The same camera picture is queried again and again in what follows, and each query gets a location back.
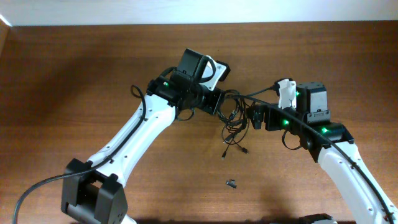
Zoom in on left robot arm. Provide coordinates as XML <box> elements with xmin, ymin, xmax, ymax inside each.
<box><xmin>61</xmin><ymin>49</ymin><xmax>230</xmax><ymax>224</ymax></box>

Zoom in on black usb cables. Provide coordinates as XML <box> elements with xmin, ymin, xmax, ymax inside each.
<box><xmin>216</xmin><ymin>89</ymin><xmax>259</xmax><ymax>161</ymax></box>

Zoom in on small black adapter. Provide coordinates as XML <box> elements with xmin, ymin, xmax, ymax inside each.
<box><xmin>226</xmin><ymin>179</ymin><xmax>237</xmax><ymax>189</ymax></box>

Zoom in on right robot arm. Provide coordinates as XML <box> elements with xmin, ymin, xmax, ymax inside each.
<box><xmin>247</xmin><ymin>79</ymin><xmax>397</xmax><ymax>223</ymax></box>

